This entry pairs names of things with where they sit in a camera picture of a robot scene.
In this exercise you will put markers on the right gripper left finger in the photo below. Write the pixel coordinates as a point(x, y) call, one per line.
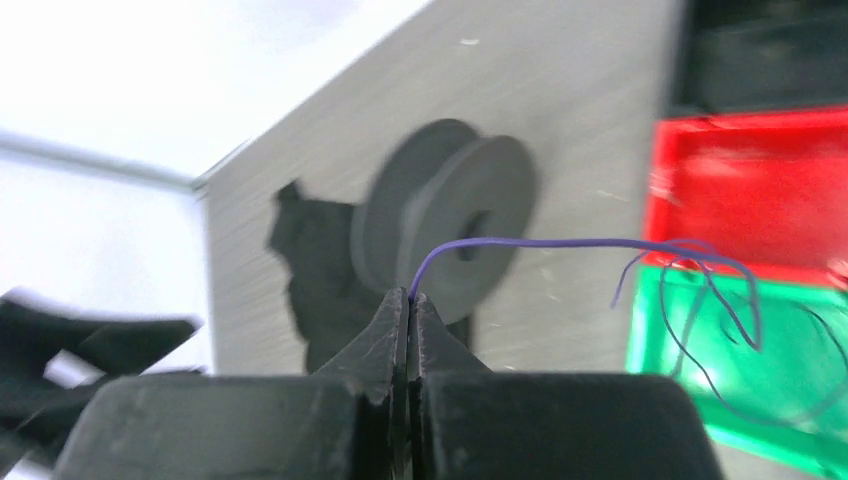
point(345, 421)

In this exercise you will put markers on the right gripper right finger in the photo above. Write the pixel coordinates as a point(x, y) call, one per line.
point(469, 422)

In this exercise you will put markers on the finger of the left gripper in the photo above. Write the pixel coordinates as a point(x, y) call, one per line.
point(37, 415)

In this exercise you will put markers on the grey plastic cable spool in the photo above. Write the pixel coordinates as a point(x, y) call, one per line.
point(444, 182)

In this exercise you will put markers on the black cloth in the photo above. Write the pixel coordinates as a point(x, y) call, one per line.
point(330, 303)

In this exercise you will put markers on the green plastic bin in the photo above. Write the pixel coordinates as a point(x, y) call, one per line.
point(787, 400)

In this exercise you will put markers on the red plastic bin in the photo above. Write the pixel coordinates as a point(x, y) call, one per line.
point(766, 189)

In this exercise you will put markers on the black plastic bin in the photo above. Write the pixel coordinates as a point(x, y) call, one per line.
point(756, 56)

